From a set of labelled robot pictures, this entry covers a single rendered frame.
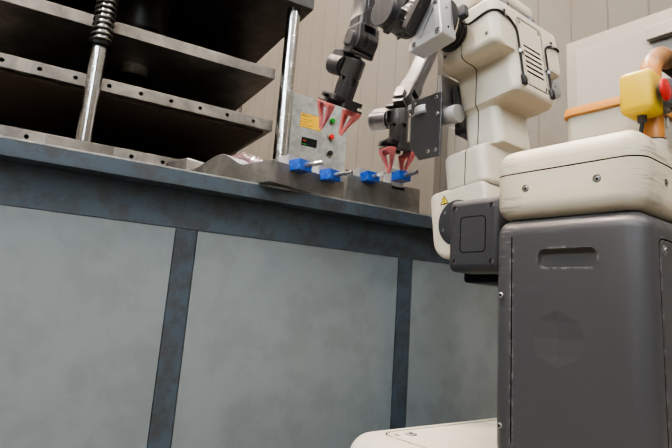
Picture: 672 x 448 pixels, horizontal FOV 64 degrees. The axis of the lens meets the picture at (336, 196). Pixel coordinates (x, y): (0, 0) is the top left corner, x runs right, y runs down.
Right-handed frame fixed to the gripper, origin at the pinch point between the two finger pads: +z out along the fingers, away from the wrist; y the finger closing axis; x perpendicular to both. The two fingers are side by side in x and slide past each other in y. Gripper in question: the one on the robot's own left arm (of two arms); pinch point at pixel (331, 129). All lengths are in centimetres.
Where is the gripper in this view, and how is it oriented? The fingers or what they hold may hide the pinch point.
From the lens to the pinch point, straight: 148.6
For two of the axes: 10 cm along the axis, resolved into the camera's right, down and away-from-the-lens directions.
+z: -3.4, 9.3, 1.6
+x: 5.3, 3.3, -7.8
